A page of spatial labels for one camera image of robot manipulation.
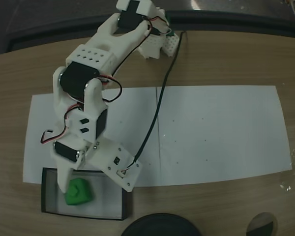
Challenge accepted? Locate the white paper sheet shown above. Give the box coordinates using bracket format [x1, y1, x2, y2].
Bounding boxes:
[23, 87, 163, 187]
[156, 85, 293, 187]

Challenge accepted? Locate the green cube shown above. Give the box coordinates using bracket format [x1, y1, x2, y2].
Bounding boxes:
[64, 177, 94, 206]

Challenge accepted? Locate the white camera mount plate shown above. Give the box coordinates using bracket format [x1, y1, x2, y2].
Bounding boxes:
[87, 139, 143, 193]

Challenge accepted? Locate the dark-walled brown box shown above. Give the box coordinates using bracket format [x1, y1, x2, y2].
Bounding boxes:
[40, 167, 135, 221]

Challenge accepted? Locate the black round object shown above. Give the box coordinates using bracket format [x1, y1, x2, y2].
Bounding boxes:
[120, 213, 201, 236]

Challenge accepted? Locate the black camera cable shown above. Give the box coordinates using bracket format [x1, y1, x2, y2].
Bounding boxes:
[131, 30, 187, 170]

